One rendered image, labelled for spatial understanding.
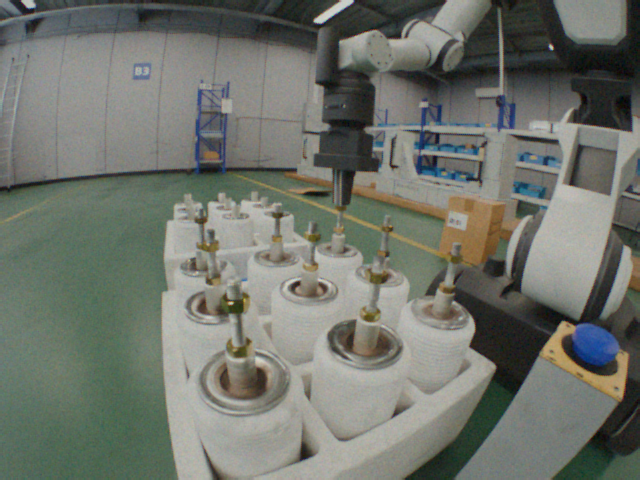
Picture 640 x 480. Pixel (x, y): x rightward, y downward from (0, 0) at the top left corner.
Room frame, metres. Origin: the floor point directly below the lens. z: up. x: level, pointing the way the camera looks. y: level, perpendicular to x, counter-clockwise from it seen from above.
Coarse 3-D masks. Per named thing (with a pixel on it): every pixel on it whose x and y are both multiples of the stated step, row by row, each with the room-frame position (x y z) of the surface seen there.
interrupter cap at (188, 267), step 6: (192, 258) 0.37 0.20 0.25; (222, 258) 0.38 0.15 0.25; (180, 264) 0.34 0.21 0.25; (186, 264) 0.35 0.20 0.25; (192, 264) 0.35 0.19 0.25; (222, 264) 0.36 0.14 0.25; (228, 264) 0.36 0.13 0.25; (180, 270) 0.33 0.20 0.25; (186, 270) 0.33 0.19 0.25; (192, 270) 0.33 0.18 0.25; (198, 270) 0.34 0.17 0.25; (204, 270) 0.34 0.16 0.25; (222, 270) 0.34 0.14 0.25; (192, 276) 0.32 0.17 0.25; (198, 276) 0.32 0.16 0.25; (204, 276) 0.32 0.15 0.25
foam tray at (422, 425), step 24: (168, 312) 0.32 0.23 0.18; (168, 336) 0.27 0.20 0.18; (264, 336) 0.30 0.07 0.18; (168, 360) 0.22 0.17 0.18; (480, 360) 0.25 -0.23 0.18; (168, 384) 0.18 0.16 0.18; (408, 384) 0.22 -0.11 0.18; (456, 384) 0.21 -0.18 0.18; (480, 384) 0.22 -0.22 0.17; (168, 408) 0.15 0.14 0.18; (312, 408) 0.18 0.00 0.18; (408, 408) 0.20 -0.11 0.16; (432, 408) 0.18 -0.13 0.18; (456, 408) 0.19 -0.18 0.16; (192, 432) 0.13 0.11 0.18; (312, 432) 0.15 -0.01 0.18; (384, 432) 0.15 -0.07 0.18; (408, 432) 0.15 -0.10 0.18; (432, 432) 0.18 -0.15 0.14; (456, 432) 0.23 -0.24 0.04; (192, 456) 0.11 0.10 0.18; (312, 456) 0.15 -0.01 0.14; (336, 456) 0.13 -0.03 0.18; (360, 456) 0.13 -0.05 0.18; (384, 456) 0.14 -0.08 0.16; (408, 456) 0.16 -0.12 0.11; (432, 456) 0.21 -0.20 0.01
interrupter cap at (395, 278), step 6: (360, 270) 0.38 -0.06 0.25; (390, 270) 0.39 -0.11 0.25; (396, 270) 0.39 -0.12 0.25; (360, 276) 0.36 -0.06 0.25; (390, 276) 0.37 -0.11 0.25; (396, 276) 0.37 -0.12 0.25; (402, 276) 0.36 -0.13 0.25; (366, 282) 0.34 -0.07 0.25; (390, 282) 0.34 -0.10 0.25; (396, 282) 0.35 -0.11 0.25; (402, 282) 0.35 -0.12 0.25
